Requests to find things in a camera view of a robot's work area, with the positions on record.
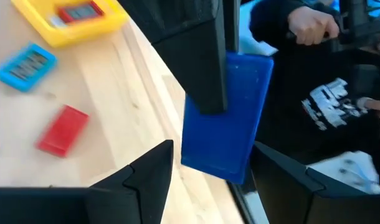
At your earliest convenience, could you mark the blue staple box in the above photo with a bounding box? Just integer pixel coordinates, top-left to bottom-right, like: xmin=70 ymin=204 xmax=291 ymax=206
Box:
xmin=180 ymin=51 xmax=275 ymax=185

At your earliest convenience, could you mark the black table frame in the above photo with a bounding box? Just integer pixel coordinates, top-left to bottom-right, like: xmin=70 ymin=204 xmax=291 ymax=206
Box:
xmin=227 ymin=182 xmax=256 ymax=224

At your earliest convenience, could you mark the red staple box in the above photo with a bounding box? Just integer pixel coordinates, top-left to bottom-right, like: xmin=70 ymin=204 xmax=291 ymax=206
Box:
xmin=57 ymin=1 xmax=105 ymax=24
xmin=36 ymin=105 xmax=90 ymax=159

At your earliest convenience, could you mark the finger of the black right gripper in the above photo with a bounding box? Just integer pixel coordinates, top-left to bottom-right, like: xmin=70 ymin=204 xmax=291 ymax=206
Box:
xmin=118 ymin=0 xmax=228 ymax=115
xmin=223 ymin=0 xmax=240 ymax=53

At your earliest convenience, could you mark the yellow plastic basket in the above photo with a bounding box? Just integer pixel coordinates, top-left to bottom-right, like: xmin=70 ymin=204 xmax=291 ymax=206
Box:
xmin=11 ymin=0 xmax=130 ymax=49

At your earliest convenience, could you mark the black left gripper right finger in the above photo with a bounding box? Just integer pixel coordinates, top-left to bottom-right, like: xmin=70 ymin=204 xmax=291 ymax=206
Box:
xmin=250 ymin=141 xmax=380 ymax=224

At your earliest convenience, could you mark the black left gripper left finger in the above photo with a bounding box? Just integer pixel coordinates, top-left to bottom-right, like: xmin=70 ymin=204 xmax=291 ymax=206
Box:
xmin=80 ymin=139 xmax=174 ymax=224

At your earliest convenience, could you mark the teal staple box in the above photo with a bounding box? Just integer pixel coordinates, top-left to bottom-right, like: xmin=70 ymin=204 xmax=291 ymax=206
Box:
xmin=0 ymin=42 xmax=59 ymax=94

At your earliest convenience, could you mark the black control handle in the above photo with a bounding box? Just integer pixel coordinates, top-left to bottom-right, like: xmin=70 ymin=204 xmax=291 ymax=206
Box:
xmin=328 ymin=0 xmax=380 ymax=54

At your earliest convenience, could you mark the small white box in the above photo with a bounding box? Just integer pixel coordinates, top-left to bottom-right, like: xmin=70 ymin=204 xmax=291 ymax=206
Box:
xmin=49 ymin=14 xmax=66 ymax=29

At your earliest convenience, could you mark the person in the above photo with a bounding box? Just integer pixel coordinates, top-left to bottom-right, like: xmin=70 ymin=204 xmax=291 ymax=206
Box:
xmin=249 ymin=0 xmax=380 ymax=166

